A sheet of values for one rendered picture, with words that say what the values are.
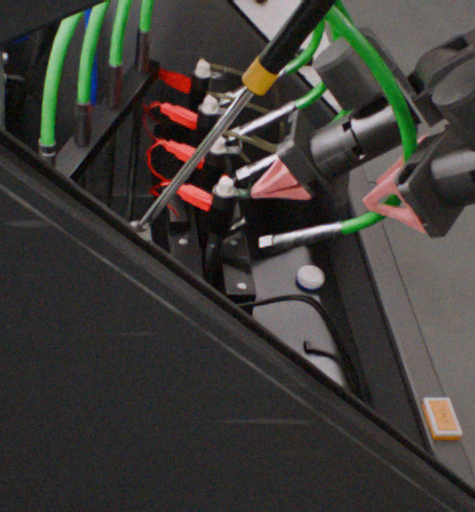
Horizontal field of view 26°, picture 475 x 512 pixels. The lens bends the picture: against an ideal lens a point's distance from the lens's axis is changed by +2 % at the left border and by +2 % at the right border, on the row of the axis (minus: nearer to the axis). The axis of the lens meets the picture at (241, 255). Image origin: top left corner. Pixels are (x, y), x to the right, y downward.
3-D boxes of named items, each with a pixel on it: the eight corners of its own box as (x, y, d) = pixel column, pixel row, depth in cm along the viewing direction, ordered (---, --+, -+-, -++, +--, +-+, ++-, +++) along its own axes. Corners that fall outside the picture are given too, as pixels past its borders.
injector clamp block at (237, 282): (239, 375, 134) (257, 292, 123) (163, 376, 132) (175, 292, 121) (210, 206, 158) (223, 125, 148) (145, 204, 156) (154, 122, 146)
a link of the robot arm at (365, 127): (424, 143, 107) (429, 116, 112) (388, 90, 105) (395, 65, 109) (367, 171, 111) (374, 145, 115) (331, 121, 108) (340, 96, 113)
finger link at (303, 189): (231, 147, 119) (296, 110, 115) (268, 188, 123) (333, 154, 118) (222, 183, 114) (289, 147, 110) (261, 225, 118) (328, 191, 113)
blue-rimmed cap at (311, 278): (325, 291, 148) (327, 283, 147) (298, 291, 147) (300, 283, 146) (320, 272, 150) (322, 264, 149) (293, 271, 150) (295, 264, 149)
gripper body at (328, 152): (285, 114, 115) (340, 83, 111) (337, 175, 120) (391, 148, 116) (278, 149, 110) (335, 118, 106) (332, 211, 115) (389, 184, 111)
